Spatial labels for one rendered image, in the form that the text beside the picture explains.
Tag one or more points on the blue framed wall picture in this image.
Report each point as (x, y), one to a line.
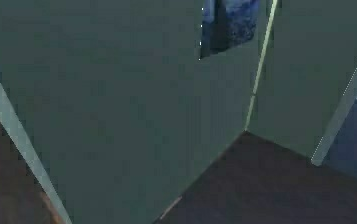
(231, 25)

